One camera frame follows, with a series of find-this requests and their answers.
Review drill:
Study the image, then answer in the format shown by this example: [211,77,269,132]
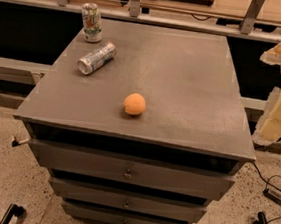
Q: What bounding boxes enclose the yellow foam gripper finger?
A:
[259,42,281,65]
[252,88,281,146]

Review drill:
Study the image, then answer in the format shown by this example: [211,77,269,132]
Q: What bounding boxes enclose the orange fruit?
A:
[124,93,146,116]

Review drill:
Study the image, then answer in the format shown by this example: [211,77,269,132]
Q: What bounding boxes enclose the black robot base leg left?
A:
[0,203,25,224]

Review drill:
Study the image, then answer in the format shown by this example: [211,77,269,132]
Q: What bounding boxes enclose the white green standing can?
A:
[81,2,102,43]

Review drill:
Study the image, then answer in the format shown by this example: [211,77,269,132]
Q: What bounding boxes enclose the silver redbull can lying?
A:
[78,42,116,76]

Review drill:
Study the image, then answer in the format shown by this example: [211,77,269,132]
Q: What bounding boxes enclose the top grey drawer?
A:
[29,139,235,200]

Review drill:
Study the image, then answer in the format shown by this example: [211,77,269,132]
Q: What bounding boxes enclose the grey drawer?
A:
[59,200,194,224]
[49,177,206,223]
[29,139,235,200]

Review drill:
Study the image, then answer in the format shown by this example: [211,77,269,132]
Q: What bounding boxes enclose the grey drawer cabinet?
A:
[15,20,255,224]

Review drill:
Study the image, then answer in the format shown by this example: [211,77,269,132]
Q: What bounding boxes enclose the middle grey drawer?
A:
[49,177,206,223]

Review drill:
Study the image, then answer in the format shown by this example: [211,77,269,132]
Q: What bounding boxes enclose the bottom grey drawer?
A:
[59,200,194,224]

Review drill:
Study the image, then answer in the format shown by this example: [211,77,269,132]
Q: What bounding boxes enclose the white plug on floor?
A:
[11,137,30,147]

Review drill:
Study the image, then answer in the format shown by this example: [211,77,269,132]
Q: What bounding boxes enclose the grey metal shelf rail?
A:
[0,0,281,43]

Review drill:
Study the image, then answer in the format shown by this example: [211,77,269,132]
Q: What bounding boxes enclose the black power adapter with cable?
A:
[246,162,281,224]

